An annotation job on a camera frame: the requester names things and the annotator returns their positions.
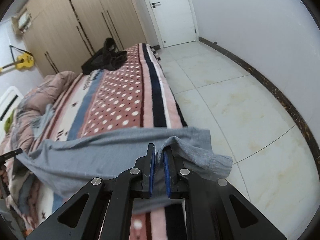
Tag grey-blue knit pants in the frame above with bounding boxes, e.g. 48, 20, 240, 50
17, 127, 233, 213

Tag black clothing pile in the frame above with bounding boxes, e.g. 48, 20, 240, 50
81, 37, 127, 75

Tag person's left hand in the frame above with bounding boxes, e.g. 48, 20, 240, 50
0, 165, 8, 184

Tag pink crumpled duvet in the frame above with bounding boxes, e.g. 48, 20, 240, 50
1, 71, 77, 155

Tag green cloth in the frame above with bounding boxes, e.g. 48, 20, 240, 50
4, 111, 14, 133

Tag small grey-blue garment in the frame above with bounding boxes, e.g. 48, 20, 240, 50
30, 104, 55, 139

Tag white bed headboard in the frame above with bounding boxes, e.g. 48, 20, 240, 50
0, 86, 23, 141

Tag yellow ukulele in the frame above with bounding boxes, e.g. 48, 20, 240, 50
0, 45, 35, 72

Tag patterned pink bed blanket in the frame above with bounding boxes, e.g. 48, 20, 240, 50
0, 42, 189, 240

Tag folded bedding in wardrobe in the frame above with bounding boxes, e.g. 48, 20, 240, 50
18, 11, 31, 32

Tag dark baseboard strip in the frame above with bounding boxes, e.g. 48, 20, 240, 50
199, 37, 319, 169

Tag beige wooden wardrobe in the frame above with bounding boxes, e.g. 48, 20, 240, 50
11, 0, 147, 76

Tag white room door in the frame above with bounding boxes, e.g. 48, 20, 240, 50
149, 0, 197, 48

